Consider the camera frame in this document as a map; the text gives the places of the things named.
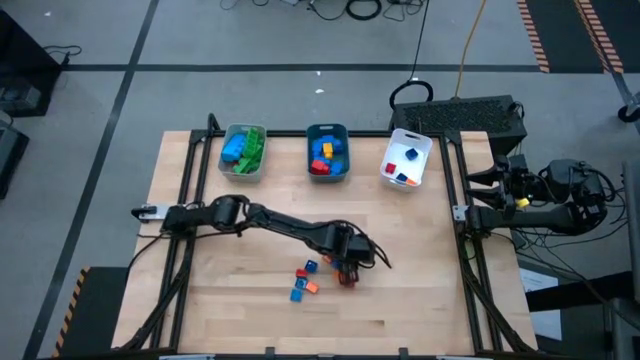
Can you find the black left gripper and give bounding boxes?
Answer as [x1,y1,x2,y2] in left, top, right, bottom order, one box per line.
[324,224,360,289]

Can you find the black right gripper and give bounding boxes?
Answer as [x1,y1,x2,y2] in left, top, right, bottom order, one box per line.
[465,154,539,211]

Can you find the large green toy block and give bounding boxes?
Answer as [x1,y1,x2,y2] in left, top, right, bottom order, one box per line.
[243,127,265,162]
[232,156,263,175]

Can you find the large blue toy block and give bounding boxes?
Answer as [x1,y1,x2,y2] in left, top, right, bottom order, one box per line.
[221,133,248,163]

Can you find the white plastic bin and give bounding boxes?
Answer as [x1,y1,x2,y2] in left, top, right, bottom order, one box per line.
[379,128,434,194]

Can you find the black computer tower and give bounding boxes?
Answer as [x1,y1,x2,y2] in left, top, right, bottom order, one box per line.
[389,94,529,165]

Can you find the white paper sheet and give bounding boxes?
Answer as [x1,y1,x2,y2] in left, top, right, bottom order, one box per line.
[518,267,565,343]

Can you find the teal plastic bin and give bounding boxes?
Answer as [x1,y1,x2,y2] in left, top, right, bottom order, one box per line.
[305,123,351,184]

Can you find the black beam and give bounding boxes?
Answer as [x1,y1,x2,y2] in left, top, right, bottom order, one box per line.
[524,271,637,314]

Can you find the black caster wheel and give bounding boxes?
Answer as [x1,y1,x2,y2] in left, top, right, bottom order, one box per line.
[617,102,640,124]

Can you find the light grey plastic bin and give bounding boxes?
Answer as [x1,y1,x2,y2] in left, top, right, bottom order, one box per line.
[218,123,268,184]

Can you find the black mat orange striped edges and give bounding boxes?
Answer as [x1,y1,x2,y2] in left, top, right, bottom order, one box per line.
[516,0,640,76]

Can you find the grey cart leg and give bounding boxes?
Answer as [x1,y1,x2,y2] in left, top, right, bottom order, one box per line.
[603,297,640,360]

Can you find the black mat hazard stripe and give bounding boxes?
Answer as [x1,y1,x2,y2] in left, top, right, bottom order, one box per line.
[51,265,132,359]

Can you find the black floor equipment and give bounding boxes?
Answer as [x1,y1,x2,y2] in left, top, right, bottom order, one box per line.
[0,8,64,119]
[0,110,31,201]

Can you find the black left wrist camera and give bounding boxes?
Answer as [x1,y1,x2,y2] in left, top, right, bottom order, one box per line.
[348,234,376,265]

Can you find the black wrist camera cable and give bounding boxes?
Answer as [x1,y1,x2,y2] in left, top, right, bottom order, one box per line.
[344,222,394,271]

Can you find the long black cable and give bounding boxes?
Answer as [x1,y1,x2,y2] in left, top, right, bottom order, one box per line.
[388,0,435,112]

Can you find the long yellow cable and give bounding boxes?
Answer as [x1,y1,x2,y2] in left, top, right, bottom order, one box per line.
[452,0,489,99]

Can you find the grey metal post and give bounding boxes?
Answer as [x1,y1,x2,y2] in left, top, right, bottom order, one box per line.
[621,159,640,305]

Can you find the black table frame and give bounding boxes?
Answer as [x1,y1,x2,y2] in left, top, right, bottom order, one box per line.
[112,112,539,360]

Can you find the black coiled floor cable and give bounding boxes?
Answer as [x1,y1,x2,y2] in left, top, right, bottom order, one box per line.
[345,0,384,22]

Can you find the thin black floor cable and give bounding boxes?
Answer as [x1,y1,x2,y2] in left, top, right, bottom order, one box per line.
[42,44,84,67]

